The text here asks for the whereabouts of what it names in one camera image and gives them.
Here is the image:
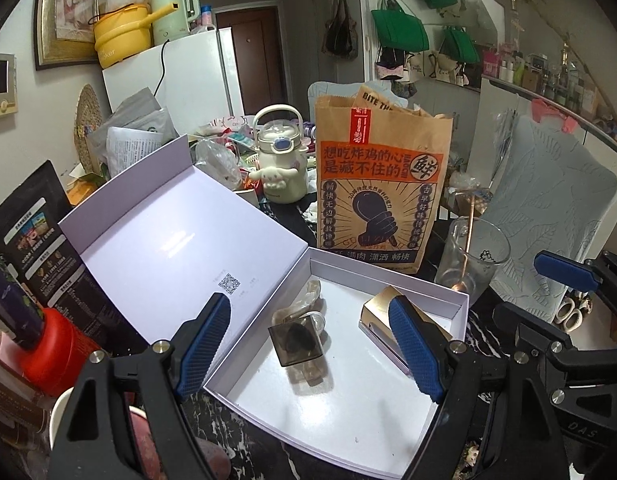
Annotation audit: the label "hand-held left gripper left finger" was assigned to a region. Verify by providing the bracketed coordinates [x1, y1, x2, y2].
[47, 292, 232, 480]

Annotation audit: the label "yellow cooking pot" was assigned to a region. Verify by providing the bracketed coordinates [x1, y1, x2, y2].
[88, 2, 162, 70]

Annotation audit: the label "black hanging bag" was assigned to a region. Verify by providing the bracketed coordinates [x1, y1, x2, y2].
[322, 0, 358, 57]

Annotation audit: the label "black power cord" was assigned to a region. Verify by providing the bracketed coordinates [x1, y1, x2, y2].
[153, 40, 170, 108]

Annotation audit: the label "large green tote bag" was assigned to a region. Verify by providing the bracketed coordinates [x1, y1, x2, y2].
[371, 0, 430, 53]

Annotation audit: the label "long copper stirring spoon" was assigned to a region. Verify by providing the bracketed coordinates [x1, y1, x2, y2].
[451, 200, 476, 291]

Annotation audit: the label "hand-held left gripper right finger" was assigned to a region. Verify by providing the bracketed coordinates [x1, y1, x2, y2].
[388, 295, 569, 480]

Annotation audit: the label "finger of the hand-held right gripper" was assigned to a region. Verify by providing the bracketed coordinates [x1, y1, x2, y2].
[533, 250, 617, 311]
[492, 302, 606, 391]

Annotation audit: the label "red round container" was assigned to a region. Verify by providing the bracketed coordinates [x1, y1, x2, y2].
[21, 307, 102, 396]

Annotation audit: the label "gold rectangular box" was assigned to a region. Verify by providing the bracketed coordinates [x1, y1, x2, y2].
[359, 285, 454, 361]

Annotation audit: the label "light green electric kettle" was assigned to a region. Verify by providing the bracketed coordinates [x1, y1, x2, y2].
[151, 0, 200, 46]

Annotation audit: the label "clear plastic bag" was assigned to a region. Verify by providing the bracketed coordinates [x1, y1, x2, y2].
[195, 137, 244, 192]

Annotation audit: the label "white cartoon dog bottle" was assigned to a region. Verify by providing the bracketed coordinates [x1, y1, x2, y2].
[246, 104, 314, 206]

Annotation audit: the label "grey plastic mailer bag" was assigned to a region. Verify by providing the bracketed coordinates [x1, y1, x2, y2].
[96, 87, 176, 153]

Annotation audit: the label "beige fuzzy slippers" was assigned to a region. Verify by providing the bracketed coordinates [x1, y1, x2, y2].
[555, 295, 587, 332]

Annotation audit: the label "black printed pouch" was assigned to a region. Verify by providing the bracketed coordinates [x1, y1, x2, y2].
[0, 160, 119, 341]

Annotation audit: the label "clear glass cup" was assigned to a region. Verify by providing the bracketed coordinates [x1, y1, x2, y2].
[434, 216, 511, 293]

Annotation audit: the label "beige clear hair claw clip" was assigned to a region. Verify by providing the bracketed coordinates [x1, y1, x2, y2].
[273, 280, 329, 331]

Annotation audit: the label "brown door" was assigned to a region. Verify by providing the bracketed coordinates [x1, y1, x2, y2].
[216, 5, 284, 106]

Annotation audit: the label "lavender gift box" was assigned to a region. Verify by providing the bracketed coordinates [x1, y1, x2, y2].
[57, 133, 470, 480]

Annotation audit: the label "white refrigerator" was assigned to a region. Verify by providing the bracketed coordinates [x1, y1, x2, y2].
[102, 26, 246, 136]

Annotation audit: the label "row of bottles and jars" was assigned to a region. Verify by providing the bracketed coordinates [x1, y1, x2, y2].
[483, 42, 604, 116]

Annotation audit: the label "gold framed picture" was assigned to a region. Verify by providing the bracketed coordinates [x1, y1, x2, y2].
[34, 0, 100, 71]

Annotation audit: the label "brown printed paper bag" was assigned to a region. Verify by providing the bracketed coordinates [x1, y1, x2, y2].
[314, 85, 455, 276]

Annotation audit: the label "round woven mat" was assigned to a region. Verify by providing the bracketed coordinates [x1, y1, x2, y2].
[76, 84, 112, 171]

